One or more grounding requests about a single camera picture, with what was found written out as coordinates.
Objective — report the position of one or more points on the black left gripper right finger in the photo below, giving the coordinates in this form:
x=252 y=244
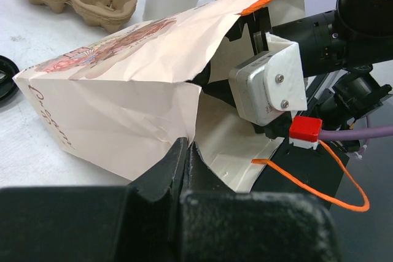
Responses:
x=200 y=177

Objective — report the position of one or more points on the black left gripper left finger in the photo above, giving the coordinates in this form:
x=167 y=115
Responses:
x=163 y=178

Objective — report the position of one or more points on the beige paper takeout bag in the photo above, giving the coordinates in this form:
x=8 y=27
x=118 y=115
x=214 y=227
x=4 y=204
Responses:
x=120 y=103

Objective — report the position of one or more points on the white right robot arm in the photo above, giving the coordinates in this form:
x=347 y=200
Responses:
x=353 y=37

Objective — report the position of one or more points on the black plastic cup lid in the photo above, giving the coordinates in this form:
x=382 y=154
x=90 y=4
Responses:
x=8 y=87

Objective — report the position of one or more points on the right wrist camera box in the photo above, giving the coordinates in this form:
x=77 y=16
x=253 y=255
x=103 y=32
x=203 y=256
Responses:
x=270 y=83

